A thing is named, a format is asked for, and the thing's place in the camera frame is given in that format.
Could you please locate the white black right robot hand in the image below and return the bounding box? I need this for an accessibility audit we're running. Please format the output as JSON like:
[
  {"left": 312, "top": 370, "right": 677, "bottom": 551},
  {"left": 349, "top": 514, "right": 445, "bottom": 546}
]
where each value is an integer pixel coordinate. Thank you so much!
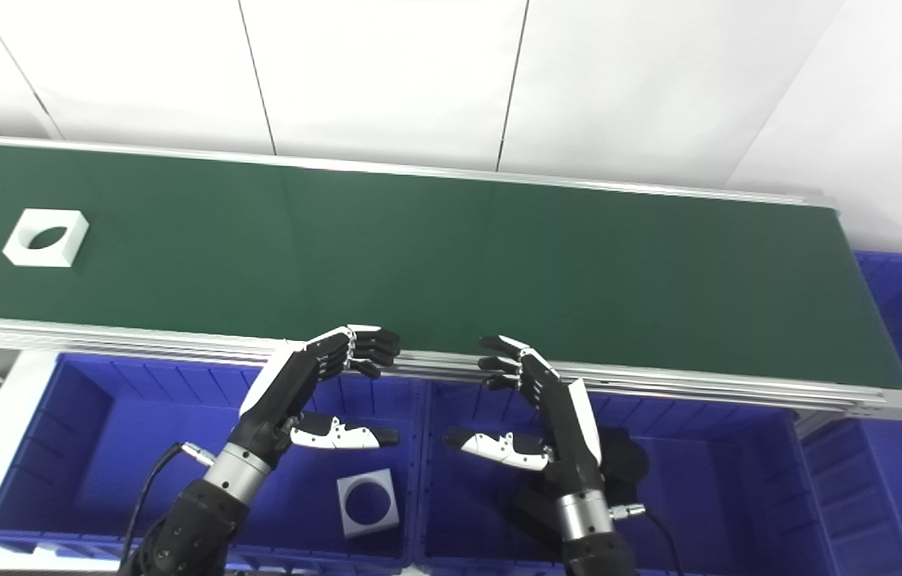
[{"left": 443, "top": 334, "right": 607, "bottom": 498}]

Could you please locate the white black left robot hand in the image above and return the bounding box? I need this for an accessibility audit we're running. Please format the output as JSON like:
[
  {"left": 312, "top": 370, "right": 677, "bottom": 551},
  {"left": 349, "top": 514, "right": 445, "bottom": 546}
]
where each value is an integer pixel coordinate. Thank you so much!
[{"left": 228, "top": 324, "right": 402, "bottom": 466}]

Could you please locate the white square part round hole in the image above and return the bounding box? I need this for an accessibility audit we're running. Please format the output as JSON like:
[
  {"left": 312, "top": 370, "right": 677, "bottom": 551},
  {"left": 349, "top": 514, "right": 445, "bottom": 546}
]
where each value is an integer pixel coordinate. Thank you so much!
[
  {"left": 2, "top": 209, "right": 90, "bottom": 268},
  {"left": 336, "top": 468, "right": 401, "bottom": 538}
]

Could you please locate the green conveyor belt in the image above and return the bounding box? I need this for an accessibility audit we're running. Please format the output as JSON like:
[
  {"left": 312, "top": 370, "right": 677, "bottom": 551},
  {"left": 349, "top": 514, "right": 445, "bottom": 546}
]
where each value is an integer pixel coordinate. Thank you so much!
[
  {"left": 0, "top": 132, "right": 902, "bottom": 421},
  {"left": 0, "top": 140, "right": 902, "bottom": 393}
]

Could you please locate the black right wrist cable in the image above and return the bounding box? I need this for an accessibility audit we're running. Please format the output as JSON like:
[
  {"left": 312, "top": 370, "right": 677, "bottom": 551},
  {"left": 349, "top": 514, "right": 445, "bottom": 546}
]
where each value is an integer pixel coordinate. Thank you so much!
[{"left": 609, "top": 502, "right": 685, "bottom": 576}]

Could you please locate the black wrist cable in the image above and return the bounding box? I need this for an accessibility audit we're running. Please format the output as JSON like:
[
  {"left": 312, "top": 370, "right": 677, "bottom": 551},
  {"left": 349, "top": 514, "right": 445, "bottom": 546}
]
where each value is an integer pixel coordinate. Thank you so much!
[
  {"left": 609, "top": 502, "right": 685, "bottom": 576},
  {"left": 121, "top": 442, "right": 218, "bottom": 570}
]

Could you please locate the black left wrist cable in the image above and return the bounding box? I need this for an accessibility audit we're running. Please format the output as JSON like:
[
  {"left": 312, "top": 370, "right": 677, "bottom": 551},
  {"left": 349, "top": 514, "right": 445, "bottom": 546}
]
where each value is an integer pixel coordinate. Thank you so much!
[{"left": 121, "top": 442, "right": 218, "bottom": 570}]

